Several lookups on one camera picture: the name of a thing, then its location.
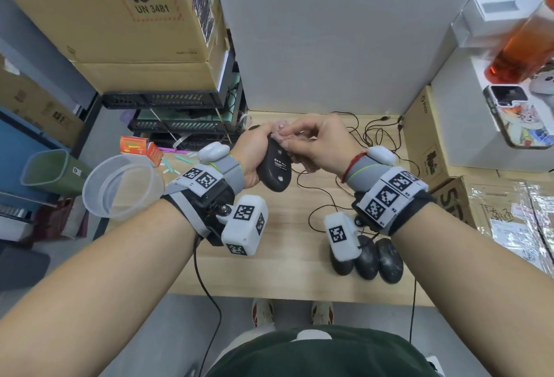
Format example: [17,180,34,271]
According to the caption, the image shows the clear plastic basin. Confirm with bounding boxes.
[82,154,166,221]

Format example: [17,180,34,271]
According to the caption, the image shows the tangle of black mouse cables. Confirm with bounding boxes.
[292,112,421,239]

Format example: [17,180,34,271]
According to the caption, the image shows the green trash bin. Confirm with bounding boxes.
[20,149,87,198]

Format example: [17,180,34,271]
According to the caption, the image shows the person's left forearm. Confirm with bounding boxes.
[0,199,200,377]

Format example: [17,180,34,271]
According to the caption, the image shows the dark grey padded seat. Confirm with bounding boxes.
[0,244,51,291]

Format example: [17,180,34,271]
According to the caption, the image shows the small white boxes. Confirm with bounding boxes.
[451,0,554,49]

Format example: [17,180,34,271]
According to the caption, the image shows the black rig cable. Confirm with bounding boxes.
[409,279,417,343]
[192,238,222,373]

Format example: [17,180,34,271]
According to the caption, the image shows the person's right hand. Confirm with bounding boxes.
[273,113,369,176]

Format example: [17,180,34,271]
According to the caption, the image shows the person's dark shirt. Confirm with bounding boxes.
[207,325,444,377]

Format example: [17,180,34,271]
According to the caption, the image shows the person's left hand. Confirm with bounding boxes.
[229,121,289,190]

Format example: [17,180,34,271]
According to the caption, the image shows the phone with colourful case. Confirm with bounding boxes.
[482,85,554,150]

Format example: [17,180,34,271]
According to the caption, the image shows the black computer mouse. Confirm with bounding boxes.
[256,132,293,194]
[375,238,405,285]
[354,235,381,281]
[330,255,357,277]

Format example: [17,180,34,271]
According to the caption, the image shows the black left rig cable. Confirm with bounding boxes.
[192,238,222,373]

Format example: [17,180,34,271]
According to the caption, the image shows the black stacked tray rack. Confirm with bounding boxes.
[100,28,250,151]

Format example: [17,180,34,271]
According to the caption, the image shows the white right wrist puck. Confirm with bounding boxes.
[366,145,398,168]

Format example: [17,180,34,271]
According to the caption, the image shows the white chest device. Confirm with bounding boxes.
[290,329,333,342]

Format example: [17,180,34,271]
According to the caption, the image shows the pink fluffy wiping cloth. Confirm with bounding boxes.
[271,123,319,173]

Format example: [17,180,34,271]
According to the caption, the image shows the person's left shoe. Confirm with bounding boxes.
[252,299,275,329]

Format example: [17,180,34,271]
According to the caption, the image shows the cardboard box with small prints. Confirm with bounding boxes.
[0,54,85,148]

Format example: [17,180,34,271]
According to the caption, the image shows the grey wrist sleeve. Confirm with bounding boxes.
[212,155,246,194]
[346,155,386,194]

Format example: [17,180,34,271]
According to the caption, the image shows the large white box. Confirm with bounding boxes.
[431,48,554,173]

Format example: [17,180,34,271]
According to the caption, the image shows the white left wrist puck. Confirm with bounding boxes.
[198,142,231,164]

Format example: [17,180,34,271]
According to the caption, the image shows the cardboard box with black logo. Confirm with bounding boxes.
[431,176,554,280]

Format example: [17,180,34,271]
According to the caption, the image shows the large stamped cardboard box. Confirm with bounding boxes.
[0,0,228,64]

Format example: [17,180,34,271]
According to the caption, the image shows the left wrist camera rig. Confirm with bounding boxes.
[160,165,269,257]

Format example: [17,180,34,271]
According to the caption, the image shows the white wrist puck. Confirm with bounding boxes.
[366,145,398,168]
[198,142,231,164]

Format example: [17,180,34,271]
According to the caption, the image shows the person's right forearm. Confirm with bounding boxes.
[391,203,554,377]

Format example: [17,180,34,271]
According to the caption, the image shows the plain orange small box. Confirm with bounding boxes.
[146,142,164,168]

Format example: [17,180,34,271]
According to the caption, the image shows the orange box with green print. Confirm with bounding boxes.
[119,136,149,155]

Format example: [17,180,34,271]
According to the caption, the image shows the person's beige trousers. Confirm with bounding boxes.
[207,330,265,373]

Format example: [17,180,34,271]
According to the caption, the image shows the red string bracelet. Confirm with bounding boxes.
[340,151,369,184]

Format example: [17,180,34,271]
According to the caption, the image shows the plain cardboard box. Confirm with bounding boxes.
[71,28,230,95]

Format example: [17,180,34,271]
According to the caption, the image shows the grey slatted panel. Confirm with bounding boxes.
[0,203,33,222]

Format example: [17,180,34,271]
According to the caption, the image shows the dark red bag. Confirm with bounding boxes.
[32,197,89,241]

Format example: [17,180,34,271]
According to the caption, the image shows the white rounded device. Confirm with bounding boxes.
[530,71,554,95]

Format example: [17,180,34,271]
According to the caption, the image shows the grey right wrist sleeve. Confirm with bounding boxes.
[346,155,386,194]

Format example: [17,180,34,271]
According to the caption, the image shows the grey left wrist sleeve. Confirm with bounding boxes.
[212,155,246,194]

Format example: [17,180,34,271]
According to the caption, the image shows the small stamped cardboard box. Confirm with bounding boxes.
[402,85,466,194]

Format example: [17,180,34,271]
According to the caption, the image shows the black right rig cable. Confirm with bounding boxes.
[409,279,417,343]

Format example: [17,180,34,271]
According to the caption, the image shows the orange bottle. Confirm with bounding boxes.
[484,0,554,85]

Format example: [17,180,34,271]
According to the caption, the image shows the white power strip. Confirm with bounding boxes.
[426,355,447,377]

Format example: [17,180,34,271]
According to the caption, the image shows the blue panel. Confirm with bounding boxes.
[0,106,70,200]

